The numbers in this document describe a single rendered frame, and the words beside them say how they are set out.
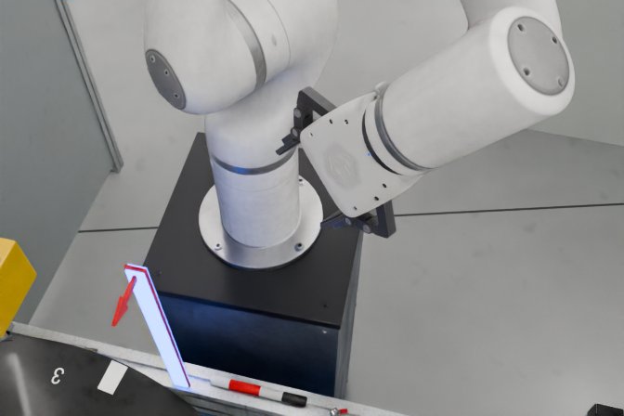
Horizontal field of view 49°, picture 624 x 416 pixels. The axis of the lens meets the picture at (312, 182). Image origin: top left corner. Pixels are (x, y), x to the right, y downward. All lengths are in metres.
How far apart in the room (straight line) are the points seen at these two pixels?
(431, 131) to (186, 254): 0.58
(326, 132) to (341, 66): 2.03
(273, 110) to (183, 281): 0.31
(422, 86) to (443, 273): 1.62
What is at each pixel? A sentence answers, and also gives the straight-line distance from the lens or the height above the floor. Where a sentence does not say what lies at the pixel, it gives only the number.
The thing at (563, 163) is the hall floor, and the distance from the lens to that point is 2.49.
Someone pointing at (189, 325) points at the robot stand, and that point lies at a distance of 1.10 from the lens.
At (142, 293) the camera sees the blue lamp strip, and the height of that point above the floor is 1.14.
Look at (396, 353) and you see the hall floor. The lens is 1.99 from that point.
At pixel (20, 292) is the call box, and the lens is 1.01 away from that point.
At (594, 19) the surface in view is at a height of 0.50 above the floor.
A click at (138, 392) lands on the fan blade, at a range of 0.73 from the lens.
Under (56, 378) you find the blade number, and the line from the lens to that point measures 0.73.
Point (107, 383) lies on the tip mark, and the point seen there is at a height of 1.16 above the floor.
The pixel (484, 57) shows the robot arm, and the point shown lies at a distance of 0.49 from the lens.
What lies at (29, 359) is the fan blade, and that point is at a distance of 0.74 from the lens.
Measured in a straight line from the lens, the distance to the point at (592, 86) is 2.41.
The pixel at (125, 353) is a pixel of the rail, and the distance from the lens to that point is 1.08.
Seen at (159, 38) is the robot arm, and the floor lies 1.36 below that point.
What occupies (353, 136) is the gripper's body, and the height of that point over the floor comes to 1.35.
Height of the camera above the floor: 1.82
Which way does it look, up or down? 53 degrees down
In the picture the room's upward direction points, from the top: straight up
